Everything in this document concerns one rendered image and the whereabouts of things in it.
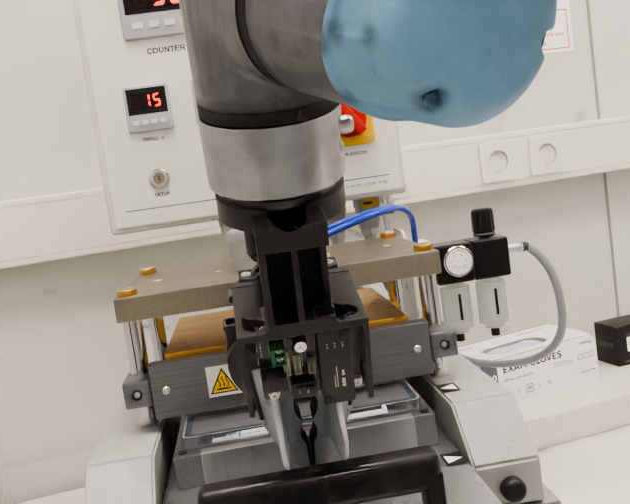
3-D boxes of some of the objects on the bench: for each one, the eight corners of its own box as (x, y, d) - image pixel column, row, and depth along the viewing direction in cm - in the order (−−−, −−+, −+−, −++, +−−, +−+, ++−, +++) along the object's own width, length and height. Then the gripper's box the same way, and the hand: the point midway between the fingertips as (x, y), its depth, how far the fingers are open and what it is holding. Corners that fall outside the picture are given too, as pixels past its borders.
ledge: (370, 416, 133) (366, 392, 132) (745, 325, 156) (743, 304, 156) (448, 475, 104) (444, 443, 104) (893, 352, 128) (892, 326, 127)
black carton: (596, 360, 132) (592, 321, 131) (639, 350, 134) (636, 312, 134) (619, 367, 126) (615, 327, 126) (663, 356, 129) (660, 317, 128)
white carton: (440, 395, 125) (435, 352, 124) (549, 363, 134) (544, 323, 133) (485, 412, 114) (479, 365, 113) (600, 376, 123) (595, 332, 122)
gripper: (197, 234, 37) (254, 551, 46) (380, 207, 37) (400, 524, 47) (196, 175, 44) (245, 457, 53) (348, 153, 45) (370, 435, 54)
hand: (309, 445), depth 52 cm, fingers closed, pressing on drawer
